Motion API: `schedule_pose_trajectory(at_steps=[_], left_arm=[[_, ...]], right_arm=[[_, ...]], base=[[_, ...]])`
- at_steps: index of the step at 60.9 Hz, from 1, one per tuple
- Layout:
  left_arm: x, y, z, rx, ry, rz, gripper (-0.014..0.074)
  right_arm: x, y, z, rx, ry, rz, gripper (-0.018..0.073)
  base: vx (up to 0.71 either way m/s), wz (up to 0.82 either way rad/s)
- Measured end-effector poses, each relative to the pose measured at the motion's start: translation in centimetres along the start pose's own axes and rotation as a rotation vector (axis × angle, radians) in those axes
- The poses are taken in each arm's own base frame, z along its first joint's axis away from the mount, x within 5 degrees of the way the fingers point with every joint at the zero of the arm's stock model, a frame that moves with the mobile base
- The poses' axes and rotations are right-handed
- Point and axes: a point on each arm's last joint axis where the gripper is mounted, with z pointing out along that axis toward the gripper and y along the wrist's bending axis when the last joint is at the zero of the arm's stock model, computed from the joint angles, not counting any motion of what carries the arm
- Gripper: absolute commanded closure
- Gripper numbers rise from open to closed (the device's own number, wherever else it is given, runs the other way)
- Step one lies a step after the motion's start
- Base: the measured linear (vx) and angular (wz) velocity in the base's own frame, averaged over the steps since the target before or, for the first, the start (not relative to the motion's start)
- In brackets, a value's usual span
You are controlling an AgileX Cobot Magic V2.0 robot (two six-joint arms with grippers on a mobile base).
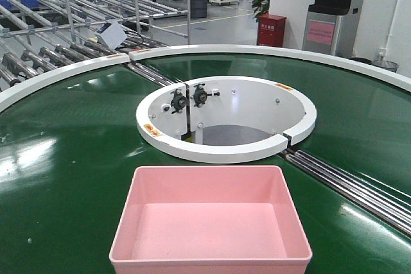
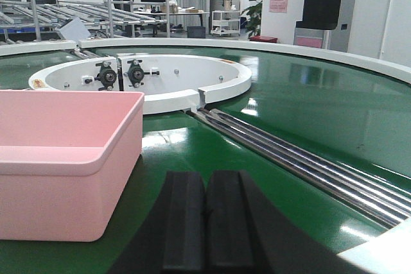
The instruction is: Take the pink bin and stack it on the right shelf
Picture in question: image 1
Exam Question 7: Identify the white outer conveyor rail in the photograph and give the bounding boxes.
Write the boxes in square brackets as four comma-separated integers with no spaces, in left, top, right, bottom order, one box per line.
[1,44,410,112]

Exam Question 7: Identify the black plastic crate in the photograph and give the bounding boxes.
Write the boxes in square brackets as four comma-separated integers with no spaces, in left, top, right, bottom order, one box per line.
[190,0,207,19]

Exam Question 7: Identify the steel conveyor rollers rear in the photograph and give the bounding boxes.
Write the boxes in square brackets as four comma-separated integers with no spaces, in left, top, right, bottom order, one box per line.
[126,62,182,87]

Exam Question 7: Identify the metal roller rack shelf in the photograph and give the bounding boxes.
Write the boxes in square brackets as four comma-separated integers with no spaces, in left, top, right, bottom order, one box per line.
[1,0,191,92]

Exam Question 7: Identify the black bearing mount right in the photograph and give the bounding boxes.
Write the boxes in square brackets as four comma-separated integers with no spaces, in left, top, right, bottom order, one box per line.
[191,83,220,108]

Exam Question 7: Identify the white inner conveyor ring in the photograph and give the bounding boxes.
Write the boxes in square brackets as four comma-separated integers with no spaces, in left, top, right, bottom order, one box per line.
[135,75,318,164]

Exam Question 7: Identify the black and silver machine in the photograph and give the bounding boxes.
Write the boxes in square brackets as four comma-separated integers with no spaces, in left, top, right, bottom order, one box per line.
[302,0,352,55]

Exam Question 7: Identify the steel conveyor rollers right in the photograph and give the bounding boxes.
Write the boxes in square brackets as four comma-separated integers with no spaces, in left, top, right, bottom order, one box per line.
[280,148,410,237]

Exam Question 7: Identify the green curved conveyor belt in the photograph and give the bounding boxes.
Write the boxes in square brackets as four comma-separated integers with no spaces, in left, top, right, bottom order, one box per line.
[1,54,410,273]

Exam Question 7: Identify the black bearing mount left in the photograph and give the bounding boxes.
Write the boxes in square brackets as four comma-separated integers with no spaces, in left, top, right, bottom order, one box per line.
[170,89,187,114]

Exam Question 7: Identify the black bearing mount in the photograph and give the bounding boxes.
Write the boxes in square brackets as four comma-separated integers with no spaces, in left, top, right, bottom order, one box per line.
[191,83,220,108]
[170,89,187,114]

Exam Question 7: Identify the pink plastic bin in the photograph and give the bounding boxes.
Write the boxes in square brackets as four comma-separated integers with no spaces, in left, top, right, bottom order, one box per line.
[109,166,313,273]

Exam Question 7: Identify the grey control box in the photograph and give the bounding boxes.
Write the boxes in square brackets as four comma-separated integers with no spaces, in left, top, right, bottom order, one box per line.
[95,20,127,49]

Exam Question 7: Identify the red fire extinguisher cabinet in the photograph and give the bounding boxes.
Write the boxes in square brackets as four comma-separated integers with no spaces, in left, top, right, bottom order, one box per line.
[257,13,286,47]

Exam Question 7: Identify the wire mesh waste basket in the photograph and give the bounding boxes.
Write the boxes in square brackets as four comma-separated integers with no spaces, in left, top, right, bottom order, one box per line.
[372,56,399,73]

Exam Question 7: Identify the steel conveyor rollers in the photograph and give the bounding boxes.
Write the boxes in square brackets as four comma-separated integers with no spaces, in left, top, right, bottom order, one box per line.
[280,148,410,237]
[126,62,182,87]

